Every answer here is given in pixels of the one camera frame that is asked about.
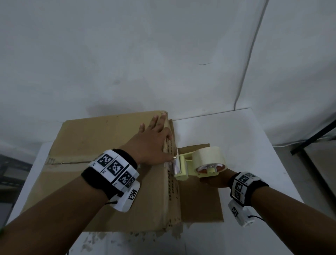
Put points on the person's right hand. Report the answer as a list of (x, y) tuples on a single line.
[(219, 181)]

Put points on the person's left hand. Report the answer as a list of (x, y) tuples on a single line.
[(149, 147)]

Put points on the clear tape roll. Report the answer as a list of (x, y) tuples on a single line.
[(210, 156)]

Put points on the yellow white tape dispenser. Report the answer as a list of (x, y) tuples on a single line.
[(183, 168)]

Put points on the brown cardboard box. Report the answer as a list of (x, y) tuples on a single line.
[(92, 136)]

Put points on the person's left forearm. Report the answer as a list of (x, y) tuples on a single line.
[(52, 220)]

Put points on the person's right forearm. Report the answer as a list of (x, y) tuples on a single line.
[(294, 223)]

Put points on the black marker wristband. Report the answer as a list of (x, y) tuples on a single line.
[(246, 186), (110, 173)]

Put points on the beige shelf board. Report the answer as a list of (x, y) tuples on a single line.
[(323, 163)]

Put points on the grey metal shelf rack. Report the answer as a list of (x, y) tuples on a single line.
[(13, 178)]

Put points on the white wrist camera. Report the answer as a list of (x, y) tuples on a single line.
[(240, 214), (126, 201)]

